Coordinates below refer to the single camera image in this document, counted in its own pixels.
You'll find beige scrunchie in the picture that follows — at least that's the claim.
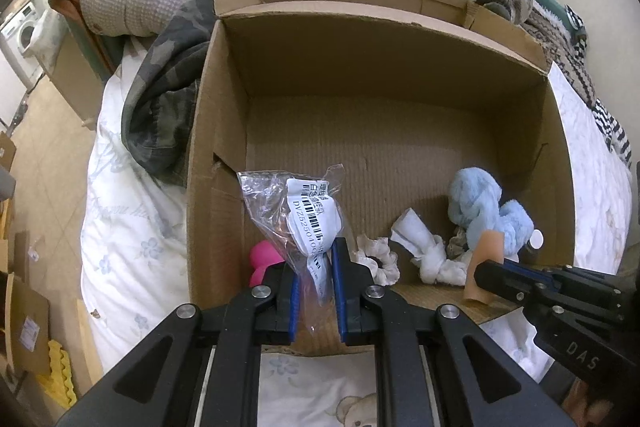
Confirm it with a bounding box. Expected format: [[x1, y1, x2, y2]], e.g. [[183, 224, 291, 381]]
[[446, 227, 469, 259]]

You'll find skin coloured tube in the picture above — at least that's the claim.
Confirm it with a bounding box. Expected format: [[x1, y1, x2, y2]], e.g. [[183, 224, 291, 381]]
[[463, 230, 504, 305]]

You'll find white floral bed sheet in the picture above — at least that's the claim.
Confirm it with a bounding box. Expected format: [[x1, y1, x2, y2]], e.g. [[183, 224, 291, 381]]
[[80, 38, 632, 426]]

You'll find camouflage dark garment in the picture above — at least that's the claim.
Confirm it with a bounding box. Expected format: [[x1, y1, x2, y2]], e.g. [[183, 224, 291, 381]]
[[122, 0, 218, 188]]

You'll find pink rubber duck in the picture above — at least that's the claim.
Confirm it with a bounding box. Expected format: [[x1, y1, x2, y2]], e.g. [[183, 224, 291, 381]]
[[250, 239, 284, 287]]

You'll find black white patterned blanket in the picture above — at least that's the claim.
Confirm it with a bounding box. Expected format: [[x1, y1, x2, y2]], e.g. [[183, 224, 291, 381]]
[[522, 2, 632, 169]]

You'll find clear plastic bag with label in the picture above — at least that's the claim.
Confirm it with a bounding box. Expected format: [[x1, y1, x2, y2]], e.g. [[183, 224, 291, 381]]
[[238, 164, 346, 333]]

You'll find white knotted sock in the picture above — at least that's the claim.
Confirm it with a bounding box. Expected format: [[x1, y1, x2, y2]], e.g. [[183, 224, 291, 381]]
[[390, 208, 472, 286]]

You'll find yellow foam piece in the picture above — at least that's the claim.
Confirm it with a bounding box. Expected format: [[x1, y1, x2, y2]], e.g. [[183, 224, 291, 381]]
[[36, 339, 77, 411]]

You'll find white washing machine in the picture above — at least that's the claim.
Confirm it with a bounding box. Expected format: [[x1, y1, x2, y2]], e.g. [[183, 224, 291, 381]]
[[1, 0, 43, 89]]

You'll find person's right hand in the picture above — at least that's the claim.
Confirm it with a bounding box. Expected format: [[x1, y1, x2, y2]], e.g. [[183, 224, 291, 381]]
[[562, 378, 613, 427]]

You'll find white scrunchie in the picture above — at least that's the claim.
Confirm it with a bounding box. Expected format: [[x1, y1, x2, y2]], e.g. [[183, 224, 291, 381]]
[[350, 234, 400, 286]]

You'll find cardboard box on floor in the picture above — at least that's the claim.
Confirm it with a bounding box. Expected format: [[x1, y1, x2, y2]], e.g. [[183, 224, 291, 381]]
[[4, 273, 50, 375]]

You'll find brown cardboard box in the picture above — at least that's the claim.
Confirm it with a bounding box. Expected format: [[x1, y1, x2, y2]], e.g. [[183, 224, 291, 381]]
[[185, 0, 577, 356]]

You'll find light blue fluffy sock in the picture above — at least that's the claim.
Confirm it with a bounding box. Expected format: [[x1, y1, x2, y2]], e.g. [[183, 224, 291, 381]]
[[448, 167, 535, 261]]

